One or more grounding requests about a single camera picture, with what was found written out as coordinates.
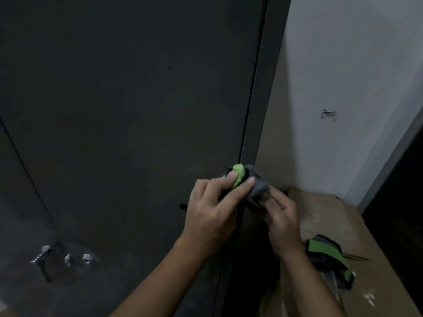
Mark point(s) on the person's left thumb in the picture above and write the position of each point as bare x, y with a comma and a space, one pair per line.
238, 195

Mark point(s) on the grey and green cloth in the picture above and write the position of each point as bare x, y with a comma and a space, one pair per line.
259, 186

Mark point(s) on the person's left hand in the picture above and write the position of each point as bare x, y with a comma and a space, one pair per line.
206, 224

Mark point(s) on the dark grey door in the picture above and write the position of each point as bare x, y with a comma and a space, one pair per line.
132, 112

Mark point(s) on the person's left forearm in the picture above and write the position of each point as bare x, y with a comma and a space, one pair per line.
158, 287

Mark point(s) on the dark grey door panel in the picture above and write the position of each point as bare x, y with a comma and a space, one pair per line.
16, 211

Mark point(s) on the brown cardboard sheet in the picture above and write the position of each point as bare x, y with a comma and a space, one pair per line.
370, 247

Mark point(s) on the person's right forearm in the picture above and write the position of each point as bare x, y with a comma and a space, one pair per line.
309, 287

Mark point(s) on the dark grey door frame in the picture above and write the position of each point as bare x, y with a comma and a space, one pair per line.
269, 79

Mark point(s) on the silver lock knob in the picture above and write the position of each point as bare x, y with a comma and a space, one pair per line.
68, 259
88, 258

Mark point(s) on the thin dark sticks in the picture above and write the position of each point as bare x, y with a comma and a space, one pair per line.
358, 257

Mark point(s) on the metal wall hook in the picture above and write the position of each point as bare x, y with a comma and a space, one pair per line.
329, 114

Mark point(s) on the grey and green fabric bundle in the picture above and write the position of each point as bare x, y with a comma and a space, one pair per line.
327, 257

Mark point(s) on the person's right fingers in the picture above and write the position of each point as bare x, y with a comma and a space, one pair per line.
275, 204

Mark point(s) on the person's right hand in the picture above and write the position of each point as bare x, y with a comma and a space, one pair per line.
282, 227

